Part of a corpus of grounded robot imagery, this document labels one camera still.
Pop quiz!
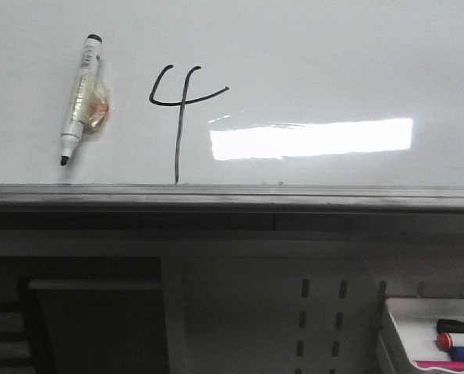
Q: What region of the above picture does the black capped marker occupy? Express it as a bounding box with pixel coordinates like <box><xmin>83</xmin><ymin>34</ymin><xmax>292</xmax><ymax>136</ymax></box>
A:
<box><xmin>436</xmin><ymin>319</ymin><xmax>464</xmax><ymax>334</ymax></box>

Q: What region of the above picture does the pink highlighter marker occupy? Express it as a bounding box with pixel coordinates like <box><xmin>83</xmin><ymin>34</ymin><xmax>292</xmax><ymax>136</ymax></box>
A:
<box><xmin>415</xmin><ymin>361</ymin><xmax>464</xmax><ymax>372</ymax></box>

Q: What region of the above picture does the red capped marker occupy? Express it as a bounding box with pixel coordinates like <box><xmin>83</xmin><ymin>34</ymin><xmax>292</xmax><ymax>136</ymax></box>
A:
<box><xmin>437</xmin><ymin>333</ymin><xmax>464</xmax><ymax>351</ymax></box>

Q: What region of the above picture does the white whiteboard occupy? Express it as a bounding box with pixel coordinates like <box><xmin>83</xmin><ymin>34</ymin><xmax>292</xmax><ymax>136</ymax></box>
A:
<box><xmin>0</xmin><ymin>1</ymin><xmax>464</xmax><ymax>188</ymax></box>

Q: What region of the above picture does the white black-tip whiteboard marker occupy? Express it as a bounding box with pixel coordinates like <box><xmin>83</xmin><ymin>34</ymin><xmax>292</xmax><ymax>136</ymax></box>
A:
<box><xmin>60</xmin><ymin>34</ymin><xmax>109</xmax><ymax>166</ymax></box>

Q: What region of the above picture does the grey whiteboard marker ledge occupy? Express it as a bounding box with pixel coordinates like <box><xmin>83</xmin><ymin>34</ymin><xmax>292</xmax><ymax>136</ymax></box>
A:
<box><xmin>0</xmin><ymin>184</ymin><xmax>464</xmax><ymax>213</ymax></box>

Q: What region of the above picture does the white plastic marker tray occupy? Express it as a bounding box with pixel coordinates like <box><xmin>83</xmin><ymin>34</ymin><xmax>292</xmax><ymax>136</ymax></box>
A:
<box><xmin>376</xmin><ymin>298</ymin><xmax>464</xmax><ymax>373</ymax></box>

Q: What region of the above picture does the dark shelf unit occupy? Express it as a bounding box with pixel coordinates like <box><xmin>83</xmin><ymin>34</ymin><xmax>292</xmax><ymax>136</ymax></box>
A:
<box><xmin>0</xmin><ymin>257</ymin><xmax>169</xmax><ymax>373</ymax></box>

